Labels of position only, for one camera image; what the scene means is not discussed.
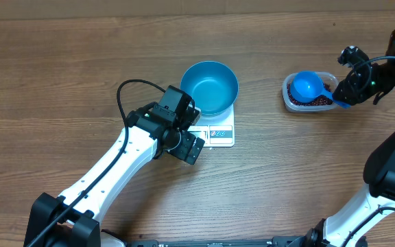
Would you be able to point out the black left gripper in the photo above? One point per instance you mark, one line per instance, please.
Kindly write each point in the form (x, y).
(182, 152)

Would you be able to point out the red beans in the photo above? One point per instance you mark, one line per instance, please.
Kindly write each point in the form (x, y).
(319, 101)

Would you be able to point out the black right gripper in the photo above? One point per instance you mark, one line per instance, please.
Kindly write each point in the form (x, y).
(354, 91)

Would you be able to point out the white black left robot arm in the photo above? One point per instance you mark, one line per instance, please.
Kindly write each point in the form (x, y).
(74, 217)

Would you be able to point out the blue metal bowl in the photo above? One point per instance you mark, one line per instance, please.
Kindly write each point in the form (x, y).
(213, 86)

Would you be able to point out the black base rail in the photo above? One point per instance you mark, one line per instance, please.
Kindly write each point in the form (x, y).
(279, 241)

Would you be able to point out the white digital kitchen scale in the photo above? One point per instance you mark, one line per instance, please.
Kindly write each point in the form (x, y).
(217, 131)

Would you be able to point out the blue plastic measuring scoop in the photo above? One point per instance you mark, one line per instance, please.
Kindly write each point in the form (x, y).
(308, 86)

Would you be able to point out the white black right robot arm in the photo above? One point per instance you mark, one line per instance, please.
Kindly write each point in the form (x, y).
(375, 200)

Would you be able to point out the clear plastic food container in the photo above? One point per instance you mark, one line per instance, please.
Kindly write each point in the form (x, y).
(330, 83)

